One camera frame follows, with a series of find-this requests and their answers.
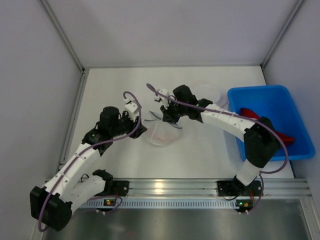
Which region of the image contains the aluminium front rail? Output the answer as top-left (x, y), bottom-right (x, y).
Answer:
top-left (41, 177), bottom-right (313, 199)

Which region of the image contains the right aluminium frame post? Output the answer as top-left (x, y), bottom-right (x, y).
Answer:
top-left (260, 0), bottom-right (307, 71)

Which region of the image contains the blue plastic bin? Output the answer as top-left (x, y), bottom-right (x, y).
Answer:
top-left (227, 85), bottom-right (316, 161)

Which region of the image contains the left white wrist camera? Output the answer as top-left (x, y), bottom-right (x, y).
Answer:
top-left (124, 98), bottom-right (140, 122)

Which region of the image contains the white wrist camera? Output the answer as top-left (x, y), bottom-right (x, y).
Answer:
top-left (154, 89), bottom-right (170, 109)
top-left (124, 98), bottom-right (140, 122)

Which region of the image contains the red bra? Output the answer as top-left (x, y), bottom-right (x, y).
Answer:
top-left (240, 107), bottom-right (296, 146)

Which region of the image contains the aluminium frame post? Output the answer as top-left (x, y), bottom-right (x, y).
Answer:
top-left (260, 0), bottom-right (307, 71)
top-left (37, 0), bottom-right (87, 73)

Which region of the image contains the pink trimmed mesh laundry bag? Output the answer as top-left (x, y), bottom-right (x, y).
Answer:
top-left (190, 81), bottom-right (229, 110)

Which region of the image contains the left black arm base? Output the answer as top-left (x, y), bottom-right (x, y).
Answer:
top-left (92, 169), bottom-right (130, 197)

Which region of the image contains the slotted grey cable duct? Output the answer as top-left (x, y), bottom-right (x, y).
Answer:
top-left (80, 198), bottom-right (251, 209)

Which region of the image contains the pink beige bra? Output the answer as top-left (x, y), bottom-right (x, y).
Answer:
top-left (150, 131), bottom-right (180, 145)

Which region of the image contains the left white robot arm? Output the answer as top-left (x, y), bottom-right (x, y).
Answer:
top-left (29, 102), bottom-right (147, 232)

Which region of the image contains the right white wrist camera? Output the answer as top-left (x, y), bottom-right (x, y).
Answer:
top-left (154, 89), bottom-right (170, 109)

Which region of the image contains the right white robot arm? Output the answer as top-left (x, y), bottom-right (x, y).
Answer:
top-left (154, 85), bottom-right (281, 187)

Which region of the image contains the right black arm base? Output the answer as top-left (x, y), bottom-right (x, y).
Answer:
top-left (216, 177), bottom-right (263, 199)

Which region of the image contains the left aluminium frame post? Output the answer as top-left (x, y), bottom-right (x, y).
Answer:
top-left (37, 0), bottom-right (87, 73)

